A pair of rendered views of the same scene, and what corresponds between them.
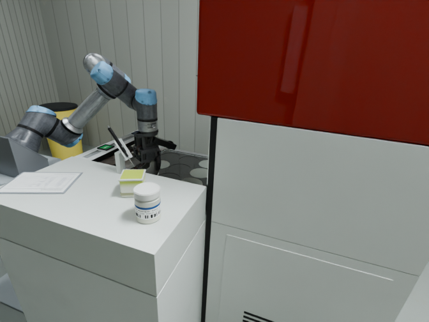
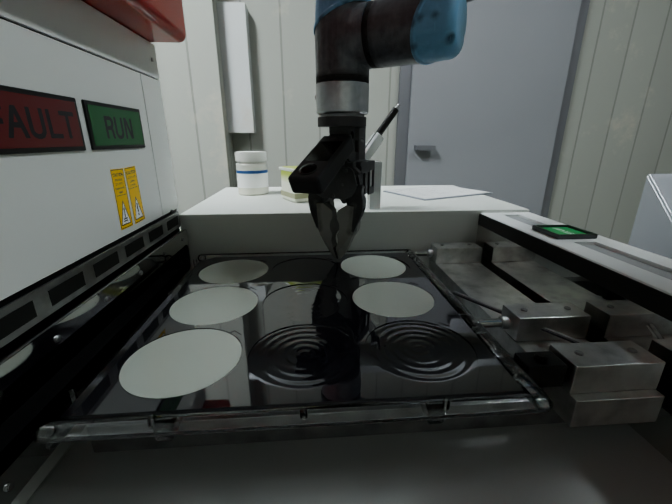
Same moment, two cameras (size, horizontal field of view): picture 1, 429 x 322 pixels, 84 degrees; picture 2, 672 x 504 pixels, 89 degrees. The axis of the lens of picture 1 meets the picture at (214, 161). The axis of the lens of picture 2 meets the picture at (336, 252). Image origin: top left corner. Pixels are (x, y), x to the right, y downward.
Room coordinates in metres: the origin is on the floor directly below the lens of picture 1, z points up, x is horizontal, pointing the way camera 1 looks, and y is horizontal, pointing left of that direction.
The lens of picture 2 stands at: (1.38, 0.06, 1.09)
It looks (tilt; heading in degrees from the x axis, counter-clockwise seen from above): 18 degrees down; 158
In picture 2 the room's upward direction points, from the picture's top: straight up
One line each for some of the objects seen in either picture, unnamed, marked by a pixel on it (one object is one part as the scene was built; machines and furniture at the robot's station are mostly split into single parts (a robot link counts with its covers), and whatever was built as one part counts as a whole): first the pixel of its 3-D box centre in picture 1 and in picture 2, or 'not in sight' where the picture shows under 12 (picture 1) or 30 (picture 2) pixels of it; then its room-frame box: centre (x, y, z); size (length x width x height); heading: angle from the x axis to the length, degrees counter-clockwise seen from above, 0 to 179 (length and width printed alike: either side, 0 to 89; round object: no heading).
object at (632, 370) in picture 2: not in sight; (602, 365); (1.23, 0.37, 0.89); 0.08 x 0.03 x 0.03; 72
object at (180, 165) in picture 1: (179, 168); (305, 302); (1.02, 0.16, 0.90); 0.34 x 0.34 x 0.01; 72
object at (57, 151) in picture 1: (63, 131); not in sight; (3.06, 2.05, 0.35); 0.45 x 0.44 x 0.69; 163
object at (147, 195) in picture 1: (147, 202); (252, 172); (0.56, 0.18, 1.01); 0.07 x 0.07 x 0.10
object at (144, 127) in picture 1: (148, 125); (340, 102); (0.89, 0.26, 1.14); 0.08 x 0.08 x 0.05
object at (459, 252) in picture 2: not in sight; (454, 252); (0.93, 0.47, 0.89); 0.08 x 0.03 x 0.03; 72
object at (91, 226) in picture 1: (103, 208); (349, 227); (0.68, 0.37, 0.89); 0.62 x 0.35 x 0.14; 72
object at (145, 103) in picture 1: (146, 105); (344, 39); (0.90, 0.27, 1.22); 0.09 x 0.08 x 0.11; 38
